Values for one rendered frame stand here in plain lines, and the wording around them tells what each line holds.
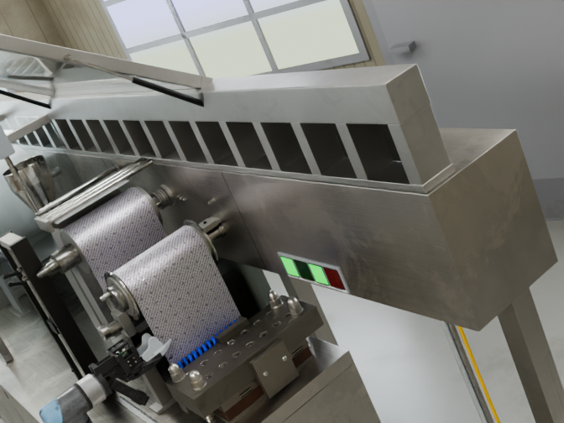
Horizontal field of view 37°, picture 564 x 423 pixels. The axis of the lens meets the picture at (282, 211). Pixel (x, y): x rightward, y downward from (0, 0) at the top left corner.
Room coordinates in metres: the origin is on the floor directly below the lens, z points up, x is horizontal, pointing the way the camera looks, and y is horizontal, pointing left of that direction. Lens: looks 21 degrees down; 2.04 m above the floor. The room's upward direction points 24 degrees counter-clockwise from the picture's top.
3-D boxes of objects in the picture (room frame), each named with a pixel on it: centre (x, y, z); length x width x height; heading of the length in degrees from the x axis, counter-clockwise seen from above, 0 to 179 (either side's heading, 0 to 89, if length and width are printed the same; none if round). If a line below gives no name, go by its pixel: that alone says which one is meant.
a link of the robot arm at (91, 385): (1.86, 0.61, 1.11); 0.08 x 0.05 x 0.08; 28
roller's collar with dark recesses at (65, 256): (2.22, 0.60, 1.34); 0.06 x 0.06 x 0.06; 28
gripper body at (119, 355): (1.90, 0.53, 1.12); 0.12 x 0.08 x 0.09; 118
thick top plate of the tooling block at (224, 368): (1.92, 0.23, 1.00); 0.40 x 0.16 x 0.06; 118
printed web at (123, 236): (2.18, 0.41, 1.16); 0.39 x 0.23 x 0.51; 28
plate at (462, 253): (2.79, 0.37, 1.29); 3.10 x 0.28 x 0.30; 28
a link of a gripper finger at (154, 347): (1.93, 0.43, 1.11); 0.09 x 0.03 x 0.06; 116
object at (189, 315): (2.01, 0.32, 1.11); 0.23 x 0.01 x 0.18; 118
